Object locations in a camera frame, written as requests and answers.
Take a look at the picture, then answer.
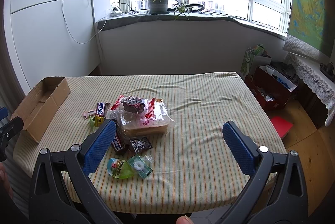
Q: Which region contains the small trailing plant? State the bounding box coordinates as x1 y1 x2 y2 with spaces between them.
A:
172 2 191 21

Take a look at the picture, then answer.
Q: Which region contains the red book on floor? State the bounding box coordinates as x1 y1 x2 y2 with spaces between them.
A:
270 116 293 139

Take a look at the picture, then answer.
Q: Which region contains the black small snack packet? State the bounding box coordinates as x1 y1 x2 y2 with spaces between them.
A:
129 137 153 153

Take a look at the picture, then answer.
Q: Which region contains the green jelly cup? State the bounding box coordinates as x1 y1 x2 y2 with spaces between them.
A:
107 158 133 179

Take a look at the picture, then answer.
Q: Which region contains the red storage box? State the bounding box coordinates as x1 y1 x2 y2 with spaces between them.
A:
244 65 298 111

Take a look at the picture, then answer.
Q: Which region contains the person right hand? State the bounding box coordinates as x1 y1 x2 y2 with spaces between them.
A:
176 215 194 224

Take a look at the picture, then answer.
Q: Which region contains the snickers bar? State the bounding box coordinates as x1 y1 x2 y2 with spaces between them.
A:
111 131 129 155
95 102 107 117

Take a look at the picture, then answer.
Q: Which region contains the pink small candy packet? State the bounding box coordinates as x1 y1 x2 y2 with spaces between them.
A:
83 109 96 119

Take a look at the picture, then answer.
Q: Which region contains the yellow candy packet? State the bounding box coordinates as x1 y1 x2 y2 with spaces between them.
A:
94 115 105 127

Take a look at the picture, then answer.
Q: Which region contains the green mint candy packet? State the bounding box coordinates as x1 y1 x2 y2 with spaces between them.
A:
127 154 153 179

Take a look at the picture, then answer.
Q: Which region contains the power strip on sill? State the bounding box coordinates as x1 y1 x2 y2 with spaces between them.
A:
110 5 123 17

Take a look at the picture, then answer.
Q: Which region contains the chocolate cake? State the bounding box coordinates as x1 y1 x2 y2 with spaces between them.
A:
110 95 156 119

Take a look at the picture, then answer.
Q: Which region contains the person left hand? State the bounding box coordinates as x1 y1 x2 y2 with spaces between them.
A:
0 163 13 198

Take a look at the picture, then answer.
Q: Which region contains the green shopping bag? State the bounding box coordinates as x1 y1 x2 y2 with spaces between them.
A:
240 44 271 78

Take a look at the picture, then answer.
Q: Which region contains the brown cardboard box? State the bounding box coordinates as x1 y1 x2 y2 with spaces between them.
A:
11 77 70 143

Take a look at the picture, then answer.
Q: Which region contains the striped table cloth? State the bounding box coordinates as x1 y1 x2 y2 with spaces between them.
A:
14 72 286 214

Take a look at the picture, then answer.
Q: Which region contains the white lace cloth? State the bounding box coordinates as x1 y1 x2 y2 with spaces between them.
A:
285 52 334 127

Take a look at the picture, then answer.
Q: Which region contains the landscape wall painting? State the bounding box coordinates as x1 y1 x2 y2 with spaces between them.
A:
288 0 334 57

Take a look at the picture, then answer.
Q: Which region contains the bagged toast bread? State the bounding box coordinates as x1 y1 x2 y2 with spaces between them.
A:
114 98 174 138

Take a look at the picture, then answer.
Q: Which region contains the white cabinet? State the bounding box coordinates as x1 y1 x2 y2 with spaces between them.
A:
3 0 100 94

